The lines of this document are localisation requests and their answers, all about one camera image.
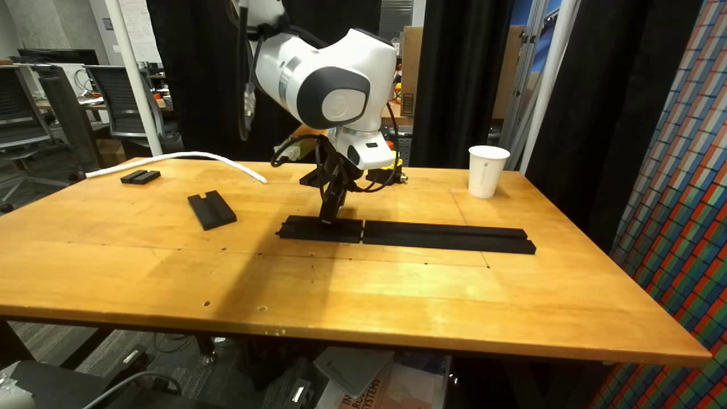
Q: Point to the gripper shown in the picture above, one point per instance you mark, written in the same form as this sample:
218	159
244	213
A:
339	173

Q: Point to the short black rail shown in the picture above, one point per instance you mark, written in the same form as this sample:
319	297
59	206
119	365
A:
306	228

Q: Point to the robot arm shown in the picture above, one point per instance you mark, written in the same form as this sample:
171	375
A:
318	68

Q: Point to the yellow emergency stop box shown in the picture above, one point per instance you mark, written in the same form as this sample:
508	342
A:
397	168

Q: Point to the cardboard box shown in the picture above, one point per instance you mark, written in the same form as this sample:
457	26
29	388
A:
412	68

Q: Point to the white paper cup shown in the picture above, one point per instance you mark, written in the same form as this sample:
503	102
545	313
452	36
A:
486	170

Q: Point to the black curtain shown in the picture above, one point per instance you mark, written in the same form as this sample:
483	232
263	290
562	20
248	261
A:
457	85
613	113
199	74

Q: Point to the white foam tube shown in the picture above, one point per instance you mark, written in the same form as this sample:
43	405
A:
187	154

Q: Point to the small black slotted block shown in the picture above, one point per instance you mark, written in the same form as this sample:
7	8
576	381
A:
140	176

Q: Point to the stack of books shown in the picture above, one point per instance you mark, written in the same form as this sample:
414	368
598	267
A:
375	380

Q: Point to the white pole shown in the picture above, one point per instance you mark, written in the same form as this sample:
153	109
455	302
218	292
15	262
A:
133	74
548	85

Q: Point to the row of office chairs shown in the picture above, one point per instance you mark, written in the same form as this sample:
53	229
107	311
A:
116	96

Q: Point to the colourful checkered panel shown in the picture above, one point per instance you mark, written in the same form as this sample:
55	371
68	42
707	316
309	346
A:
681	255

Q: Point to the long black rail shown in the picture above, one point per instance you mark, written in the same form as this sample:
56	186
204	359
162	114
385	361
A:
448	236

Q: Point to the aluminium frame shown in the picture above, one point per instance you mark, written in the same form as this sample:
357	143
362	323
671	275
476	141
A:
525	74

